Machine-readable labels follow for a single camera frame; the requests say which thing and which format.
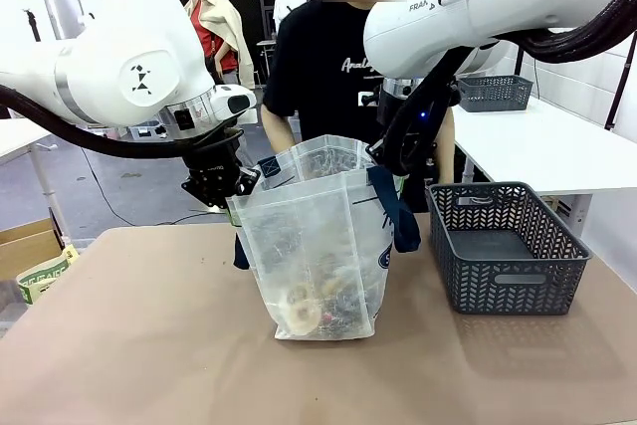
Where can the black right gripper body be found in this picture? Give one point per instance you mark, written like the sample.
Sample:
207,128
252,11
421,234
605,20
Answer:
393,111

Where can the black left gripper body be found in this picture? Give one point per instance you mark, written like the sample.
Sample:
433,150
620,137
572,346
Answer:
211,173

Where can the black green-tipped left gripper finger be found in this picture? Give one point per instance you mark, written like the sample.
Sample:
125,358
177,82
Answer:
230,213
248,180

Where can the black green-tipped right gripper finger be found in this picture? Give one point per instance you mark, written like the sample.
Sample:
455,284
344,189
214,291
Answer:
375,150
399,183

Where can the white translucent shopping bag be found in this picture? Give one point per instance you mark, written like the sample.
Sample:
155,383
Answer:
308,246

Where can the grey plastic lattice basket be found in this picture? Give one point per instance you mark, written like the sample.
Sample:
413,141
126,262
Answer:
512,246
495,94

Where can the person left forearm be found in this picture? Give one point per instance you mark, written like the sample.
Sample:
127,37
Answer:
446,146

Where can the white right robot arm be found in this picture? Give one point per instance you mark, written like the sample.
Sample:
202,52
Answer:
448,22

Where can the person right forearm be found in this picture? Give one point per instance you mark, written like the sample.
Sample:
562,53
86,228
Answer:
277,134

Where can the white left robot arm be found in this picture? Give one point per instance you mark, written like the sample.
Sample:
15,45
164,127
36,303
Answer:
124,47

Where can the person in black t-shirt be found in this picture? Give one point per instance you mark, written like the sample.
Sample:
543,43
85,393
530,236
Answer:
323,71

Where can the dark snack packet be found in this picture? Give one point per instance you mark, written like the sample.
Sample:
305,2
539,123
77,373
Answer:
343,290

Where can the figure in beige jacket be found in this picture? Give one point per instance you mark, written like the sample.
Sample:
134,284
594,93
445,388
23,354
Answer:
219,32

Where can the person in white t-shirt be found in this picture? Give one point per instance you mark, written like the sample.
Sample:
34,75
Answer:
288,7

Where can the white side table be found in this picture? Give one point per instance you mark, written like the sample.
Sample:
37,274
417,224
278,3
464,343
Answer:
20,139
547,151

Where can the white box under table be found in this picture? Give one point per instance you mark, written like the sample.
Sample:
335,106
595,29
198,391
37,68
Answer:
577,213

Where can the green and white carton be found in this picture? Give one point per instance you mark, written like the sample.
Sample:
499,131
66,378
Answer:
47,271

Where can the brown cardboard box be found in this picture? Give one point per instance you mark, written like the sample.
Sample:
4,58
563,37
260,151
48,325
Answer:
25,246

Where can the grey framed panel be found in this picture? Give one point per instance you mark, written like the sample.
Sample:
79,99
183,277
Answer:
62,9

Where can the black slanted stand pole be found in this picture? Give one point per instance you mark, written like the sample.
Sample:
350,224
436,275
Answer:
619,81

